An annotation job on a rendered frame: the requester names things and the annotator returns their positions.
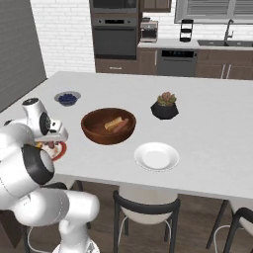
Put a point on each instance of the silver coffee machine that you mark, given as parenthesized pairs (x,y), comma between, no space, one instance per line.
(149,31)

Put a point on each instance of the bun on red-rimmed plate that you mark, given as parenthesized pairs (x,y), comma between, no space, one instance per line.
(39,145)

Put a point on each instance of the grey sink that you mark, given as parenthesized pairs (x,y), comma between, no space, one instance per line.
(214,43)

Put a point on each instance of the window with blinds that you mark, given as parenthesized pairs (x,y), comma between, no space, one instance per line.
(214,9)

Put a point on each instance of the green succulent plant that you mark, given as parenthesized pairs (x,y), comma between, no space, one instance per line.
(167,98)

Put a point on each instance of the grey tap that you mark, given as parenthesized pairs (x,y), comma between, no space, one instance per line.
(228,31)

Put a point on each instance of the brown wooden bowl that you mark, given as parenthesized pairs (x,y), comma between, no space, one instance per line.
(95,131)

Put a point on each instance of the brown base cupboards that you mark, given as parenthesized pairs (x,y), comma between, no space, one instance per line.
(230,64)

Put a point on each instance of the small grey bowl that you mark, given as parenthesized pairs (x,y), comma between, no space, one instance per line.
(58,96)

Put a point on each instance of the dark wall oven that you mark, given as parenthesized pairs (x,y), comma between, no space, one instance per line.
(114,39)

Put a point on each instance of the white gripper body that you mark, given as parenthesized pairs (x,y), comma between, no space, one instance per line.
(56,135)

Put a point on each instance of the sausage on red-rimmed plate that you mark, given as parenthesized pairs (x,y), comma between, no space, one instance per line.
(50,145)

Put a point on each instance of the built-in microwave oven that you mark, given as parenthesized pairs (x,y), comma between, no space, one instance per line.
(114,4)

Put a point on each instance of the blueberries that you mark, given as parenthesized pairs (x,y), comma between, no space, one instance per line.
(67,98)

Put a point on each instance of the brown sausage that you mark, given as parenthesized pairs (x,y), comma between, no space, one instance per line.
(121,126)

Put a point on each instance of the yellow bun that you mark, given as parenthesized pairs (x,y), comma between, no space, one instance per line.
(112,123)

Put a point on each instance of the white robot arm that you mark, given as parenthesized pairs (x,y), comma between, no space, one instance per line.
(39,204)

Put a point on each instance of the black plant pot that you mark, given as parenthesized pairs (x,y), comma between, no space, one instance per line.
(164,112)

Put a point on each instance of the brown wall cupboard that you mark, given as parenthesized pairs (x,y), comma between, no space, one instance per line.
(155,5)

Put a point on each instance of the grey dishwasher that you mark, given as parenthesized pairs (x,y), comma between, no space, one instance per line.
(177,63)

